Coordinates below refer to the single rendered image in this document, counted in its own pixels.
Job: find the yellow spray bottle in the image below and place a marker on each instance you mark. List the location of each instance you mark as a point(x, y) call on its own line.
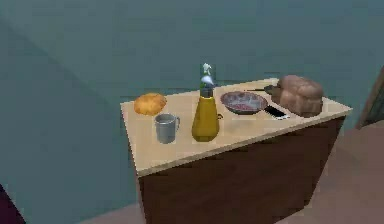
point(205, 120)

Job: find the grey mug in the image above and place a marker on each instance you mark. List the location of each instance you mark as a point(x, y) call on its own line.
point(165, 128)

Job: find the round golden bread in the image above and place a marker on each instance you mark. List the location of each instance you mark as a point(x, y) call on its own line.
point(150, 104)

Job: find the brown bread loaf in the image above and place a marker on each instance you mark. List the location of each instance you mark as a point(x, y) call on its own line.
point(300, 95)

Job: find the grey frying pan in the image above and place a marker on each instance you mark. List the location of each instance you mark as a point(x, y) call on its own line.
point(243, 102)

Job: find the dark spatula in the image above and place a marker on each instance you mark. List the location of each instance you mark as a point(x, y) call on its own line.
point(266, 89)

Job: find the brown counter with tan top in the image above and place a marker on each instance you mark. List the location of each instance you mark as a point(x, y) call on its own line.
point(233, 180)

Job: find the dark maroon furniture corner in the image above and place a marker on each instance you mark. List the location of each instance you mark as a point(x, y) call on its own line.
point(8, 210)

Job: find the brown door frame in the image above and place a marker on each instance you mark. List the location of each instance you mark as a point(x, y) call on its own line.
point(371, 100)

